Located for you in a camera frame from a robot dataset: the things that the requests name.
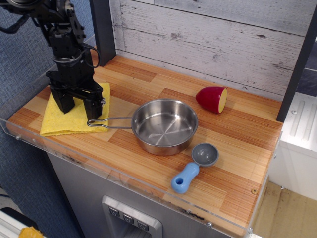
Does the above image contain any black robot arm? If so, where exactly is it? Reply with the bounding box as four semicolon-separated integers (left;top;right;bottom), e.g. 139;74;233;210
0;0;105;120

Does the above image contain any dark grey left post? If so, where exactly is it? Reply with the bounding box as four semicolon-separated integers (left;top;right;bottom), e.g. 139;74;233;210
90;0;116;66

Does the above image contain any white toy sink counter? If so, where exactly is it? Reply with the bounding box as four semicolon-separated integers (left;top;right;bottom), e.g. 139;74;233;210
268;93;317;200

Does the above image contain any dark grey right post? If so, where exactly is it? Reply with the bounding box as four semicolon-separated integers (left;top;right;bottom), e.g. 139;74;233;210
276;2;317;122

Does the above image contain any blue grey toy scoop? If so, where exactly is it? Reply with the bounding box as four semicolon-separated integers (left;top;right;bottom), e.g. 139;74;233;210
171;143;219;194

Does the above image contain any dark grey post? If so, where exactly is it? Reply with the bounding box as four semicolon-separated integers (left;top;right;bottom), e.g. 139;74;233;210
90;0;116;66
276;2;317;122

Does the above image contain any red yellow toy fruit half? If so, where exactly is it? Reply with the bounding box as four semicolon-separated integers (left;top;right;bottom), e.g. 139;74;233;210
196;86;227;114

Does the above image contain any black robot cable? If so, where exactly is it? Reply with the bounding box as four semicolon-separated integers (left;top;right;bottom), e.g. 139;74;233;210
81;43;101;69

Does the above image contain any clear acrylic table guard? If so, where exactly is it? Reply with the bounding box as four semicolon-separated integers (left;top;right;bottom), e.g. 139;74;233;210
0;34;283;238

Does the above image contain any silver dispenser button panel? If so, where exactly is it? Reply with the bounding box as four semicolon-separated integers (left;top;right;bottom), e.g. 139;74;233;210
102;195;163;238

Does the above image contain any grey toy fridge cabinet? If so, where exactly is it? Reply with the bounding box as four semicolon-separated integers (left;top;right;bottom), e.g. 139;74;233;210
48;154;226;238

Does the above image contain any stainless steel pot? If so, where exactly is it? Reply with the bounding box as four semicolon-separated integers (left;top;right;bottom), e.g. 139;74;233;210
87;99;199;156

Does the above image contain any yellow cloth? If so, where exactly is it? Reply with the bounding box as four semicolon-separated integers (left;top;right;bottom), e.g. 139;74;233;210
40;95;108;136

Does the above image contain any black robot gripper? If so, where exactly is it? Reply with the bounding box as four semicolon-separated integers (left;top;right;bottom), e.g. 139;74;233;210
46;48;105;120

